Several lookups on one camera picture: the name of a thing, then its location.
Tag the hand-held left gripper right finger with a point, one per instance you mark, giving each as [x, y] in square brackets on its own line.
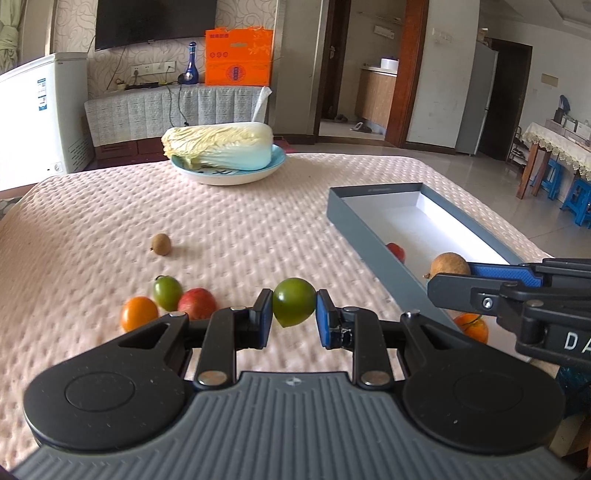
[327, 321]

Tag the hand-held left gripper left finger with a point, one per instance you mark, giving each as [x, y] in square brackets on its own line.
[264, 318]

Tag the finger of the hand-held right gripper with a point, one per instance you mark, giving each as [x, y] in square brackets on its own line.
[508, 272]
[461, 290]

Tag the large brown round fruit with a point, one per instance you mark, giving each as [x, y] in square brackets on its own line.
[450, 266]

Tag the green tomato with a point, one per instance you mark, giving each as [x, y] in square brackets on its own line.
[167, 292]
[294, 302]

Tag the tangerine with stem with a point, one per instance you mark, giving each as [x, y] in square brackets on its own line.
[471, 327]

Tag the grey rectangular box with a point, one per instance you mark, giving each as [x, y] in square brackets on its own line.
[415, 217]

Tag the red apple-shaped fruit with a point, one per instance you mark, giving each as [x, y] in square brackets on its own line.
[197, 302]

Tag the red round fruit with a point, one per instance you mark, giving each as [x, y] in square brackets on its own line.
[396, 251]

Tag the pink quilted tablecloth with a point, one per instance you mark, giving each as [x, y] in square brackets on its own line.
[254, 230]

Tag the blue plastic stool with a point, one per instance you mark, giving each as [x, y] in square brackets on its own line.
[577, 201]
[547, 177]

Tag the orange tomato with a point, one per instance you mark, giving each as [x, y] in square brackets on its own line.
[138, 314]

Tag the small brown round fruit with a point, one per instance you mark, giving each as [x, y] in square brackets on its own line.
[161, 243]

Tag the side table with lace cloth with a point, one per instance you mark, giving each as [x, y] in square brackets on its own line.
[561, 143]

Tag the light blue plate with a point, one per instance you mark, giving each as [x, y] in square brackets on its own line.
[231, 179]

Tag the dark wooden doorway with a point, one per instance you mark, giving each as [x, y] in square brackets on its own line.
[508, 101]

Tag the grey refrigerator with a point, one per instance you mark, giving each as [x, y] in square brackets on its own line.
[475, 101]

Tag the red floor mat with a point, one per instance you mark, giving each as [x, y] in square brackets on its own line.
[286, 144]

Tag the napa cabbage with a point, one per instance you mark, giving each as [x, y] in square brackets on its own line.
[217, 145]

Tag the white slipper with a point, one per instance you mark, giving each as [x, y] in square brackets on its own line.
[360, 126]

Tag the grey slipper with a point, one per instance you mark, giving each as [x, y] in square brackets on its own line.
[340, 118]

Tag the wooden kitchen counter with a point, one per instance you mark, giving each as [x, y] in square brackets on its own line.
[375, 97]

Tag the white plastic bag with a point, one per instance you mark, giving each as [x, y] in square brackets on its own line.
[261, 104]

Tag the dark wooden tv cabinet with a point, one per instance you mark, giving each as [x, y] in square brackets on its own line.
[129, 148]

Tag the white pot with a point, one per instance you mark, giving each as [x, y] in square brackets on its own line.
[389, 64]

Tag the grey patterned cabinet cloth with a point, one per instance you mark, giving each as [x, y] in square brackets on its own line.
[138, 113]

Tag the blue glass bottle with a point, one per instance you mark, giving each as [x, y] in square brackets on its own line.
[192, 71]

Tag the dark brown door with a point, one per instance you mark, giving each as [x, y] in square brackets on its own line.
[334, 60]

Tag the orange gift box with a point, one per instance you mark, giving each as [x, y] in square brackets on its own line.
[238, 57]

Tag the black set-top box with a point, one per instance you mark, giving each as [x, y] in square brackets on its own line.
[142, 85]

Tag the white chest freezer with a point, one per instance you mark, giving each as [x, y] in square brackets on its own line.
[37, 129]

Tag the pale green curtain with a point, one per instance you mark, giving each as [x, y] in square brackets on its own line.
[9, 37]

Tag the beige wall panel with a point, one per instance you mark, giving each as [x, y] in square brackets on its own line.
[549, 79]

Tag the brown wooden door frame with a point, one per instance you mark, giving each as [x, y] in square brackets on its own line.
[408, 69]

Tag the white wall switch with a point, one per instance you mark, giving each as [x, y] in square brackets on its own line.
[441, 33]

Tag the white wall outlet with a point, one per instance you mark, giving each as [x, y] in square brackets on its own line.
[137, 70]
[165, 67]

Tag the black wall television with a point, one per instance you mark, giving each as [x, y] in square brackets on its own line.
[152, 21]

